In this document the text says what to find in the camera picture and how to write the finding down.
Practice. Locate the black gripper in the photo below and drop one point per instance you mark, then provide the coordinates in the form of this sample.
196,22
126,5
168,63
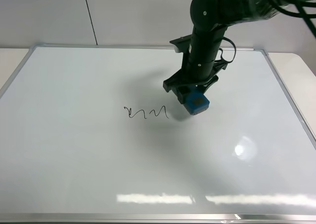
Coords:
202,76

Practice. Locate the blue board eraser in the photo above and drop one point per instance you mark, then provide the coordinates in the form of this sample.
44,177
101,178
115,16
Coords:
196,102

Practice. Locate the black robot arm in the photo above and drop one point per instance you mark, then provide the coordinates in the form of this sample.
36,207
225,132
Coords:
211,19

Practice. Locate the black marker scribble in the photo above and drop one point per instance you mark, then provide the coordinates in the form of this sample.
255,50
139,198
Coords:
145,115

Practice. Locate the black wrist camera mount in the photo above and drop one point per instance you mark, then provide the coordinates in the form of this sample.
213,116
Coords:
181,45

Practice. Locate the white whiteboard with aluminium frame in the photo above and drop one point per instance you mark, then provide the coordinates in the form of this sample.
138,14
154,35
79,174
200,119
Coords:
69,152

